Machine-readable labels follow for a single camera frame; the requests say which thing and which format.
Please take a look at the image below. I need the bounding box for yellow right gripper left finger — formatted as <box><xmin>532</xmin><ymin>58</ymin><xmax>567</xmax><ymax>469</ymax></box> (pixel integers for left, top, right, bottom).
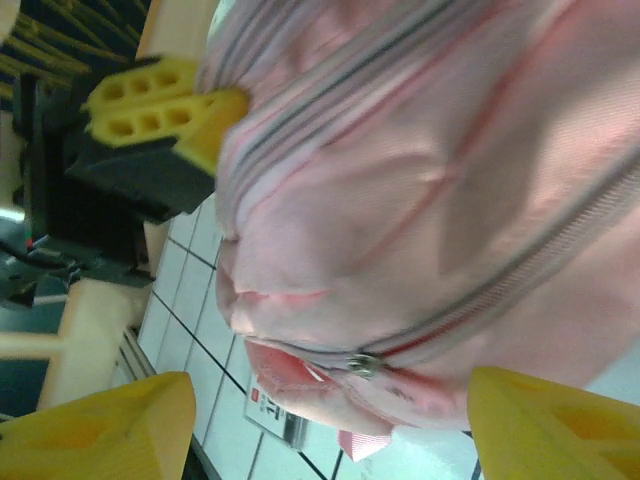
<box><xmin>0</xmin><ymin>371</ymin><xmax>197</xmax><ymax>480</ymax></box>

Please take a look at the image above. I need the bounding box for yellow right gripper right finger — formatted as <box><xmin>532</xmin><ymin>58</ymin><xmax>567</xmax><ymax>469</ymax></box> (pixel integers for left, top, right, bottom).
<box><xmin>468</xmin><ymin>366</ymin><xmax>640</xmax><ymax>480</ymax></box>

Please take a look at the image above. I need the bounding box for black and white card box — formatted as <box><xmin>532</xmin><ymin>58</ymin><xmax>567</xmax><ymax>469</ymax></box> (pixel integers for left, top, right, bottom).
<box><xmin>243</xmin><ymin>387</ymin><xmax>310</xmax><ymax>452</ymax></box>

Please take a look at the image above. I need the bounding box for pink student backpack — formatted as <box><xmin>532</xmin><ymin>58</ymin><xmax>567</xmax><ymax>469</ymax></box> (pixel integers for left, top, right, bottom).
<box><xmin>194</xmin><ymin>0</ymin><xmax>640</xmax><ymax>464</ymax></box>

